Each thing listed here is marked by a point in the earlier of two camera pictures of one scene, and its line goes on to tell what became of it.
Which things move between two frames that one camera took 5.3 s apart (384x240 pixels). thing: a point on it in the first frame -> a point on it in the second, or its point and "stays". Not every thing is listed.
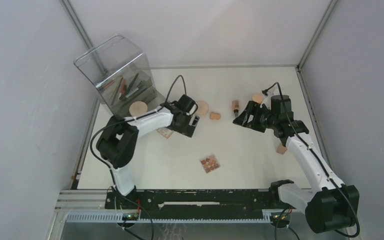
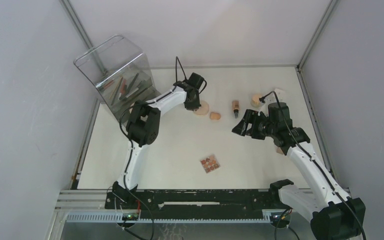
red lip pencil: x=122 y=88 stays
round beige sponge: x=203 y=107 stays
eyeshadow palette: x=210 y=164 stays
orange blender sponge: x=214 y=116 stays
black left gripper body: x=183 y=127 -> x=195 y=103
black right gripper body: x=263 y=118 -> x=261 y=127
